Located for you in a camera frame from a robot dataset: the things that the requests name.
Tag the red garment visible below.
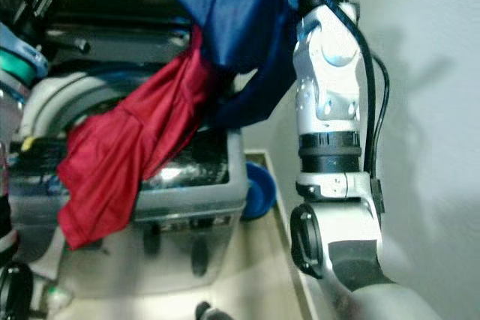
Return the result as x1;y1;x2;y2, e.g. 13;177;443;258
57;24;215;250

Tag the dark blue garment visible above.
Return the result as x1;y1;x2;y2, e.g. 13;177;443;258
161;0;301;130

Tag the blue round plastic object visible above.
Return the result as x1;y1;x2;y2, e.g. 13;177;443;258
244;161;277;222

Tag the black robot foot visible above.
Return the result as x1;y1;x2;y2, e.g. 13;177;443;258
195;302;233;320

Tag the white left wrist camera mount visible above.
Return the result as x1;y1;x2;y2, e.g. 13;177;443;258
0;24;50;81

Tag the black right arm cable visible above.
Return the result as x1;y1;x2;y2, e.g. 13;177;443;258
294;0;392;212

